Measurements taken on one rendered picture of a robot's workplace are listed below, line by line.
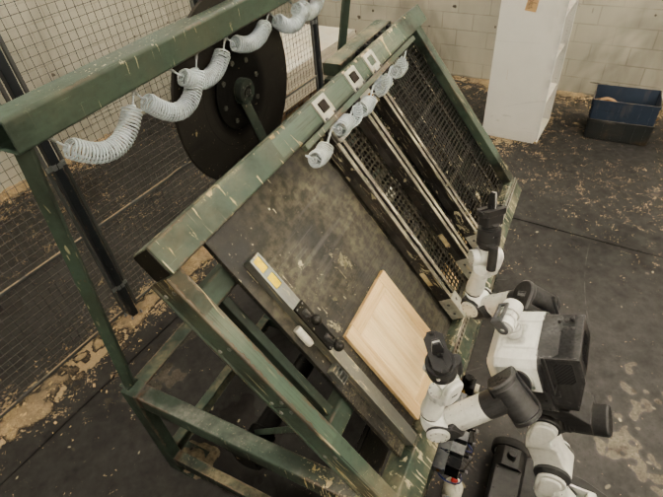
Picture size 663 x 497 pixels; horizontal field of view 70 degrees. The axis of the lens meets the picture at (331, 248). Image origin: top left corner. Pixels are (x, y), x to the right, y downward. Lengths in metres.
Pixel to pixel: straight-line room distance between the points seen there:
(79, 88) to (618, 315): 3.45
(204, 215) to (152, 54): 0.58
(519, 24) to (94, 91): 4.24
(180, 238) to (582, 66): 5.88
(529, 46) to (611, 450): 3.57
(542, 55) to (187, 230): 4.34
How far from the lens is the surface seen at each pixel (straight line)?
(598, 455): 3.19
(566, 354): 1.67
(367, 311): 1.87
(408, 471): 1.94
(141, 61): 1.71
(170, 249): 1.34
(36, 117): 1.49
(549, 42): 5.19
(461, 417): 1.69
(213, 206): 1.45
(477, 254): 1.88
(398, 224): 2.07
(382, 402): 1.85
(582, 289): 3.96
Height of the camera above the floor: 2.68
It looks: 41 degrees down
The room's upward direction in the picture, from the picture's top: 6 degrees counter-clockwise
